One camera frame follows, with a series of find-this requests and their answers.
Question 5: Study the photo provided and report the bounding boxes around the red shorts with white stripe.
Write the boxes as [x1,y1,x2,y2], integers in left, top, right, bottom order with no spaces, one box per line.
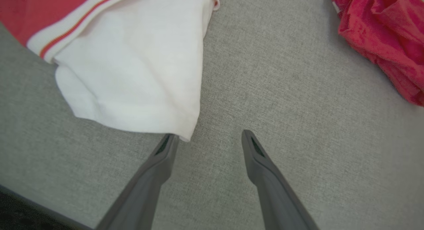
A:
[331,0,424,107]

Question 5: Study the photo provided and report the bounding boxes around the red shirt with white sleeves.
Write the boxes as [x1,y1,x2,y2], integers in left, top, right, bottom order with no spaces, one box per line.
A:
[0,0,220,143]

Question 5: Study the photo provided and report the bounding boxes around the grey fabric sofa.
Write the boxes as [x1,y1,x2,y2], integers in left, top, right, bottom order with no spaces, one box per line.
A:
[0,0,424,230]

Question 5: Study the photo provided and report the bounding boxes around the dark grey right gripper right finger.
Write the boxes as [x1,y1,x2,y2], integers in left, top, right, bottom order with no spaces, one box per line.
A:
[241,129,321,230]

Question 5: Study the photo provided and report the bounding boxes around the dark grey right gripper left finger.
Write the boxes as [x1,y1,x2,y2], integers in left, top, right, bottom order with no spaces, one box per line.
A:
[95,134,180,230]

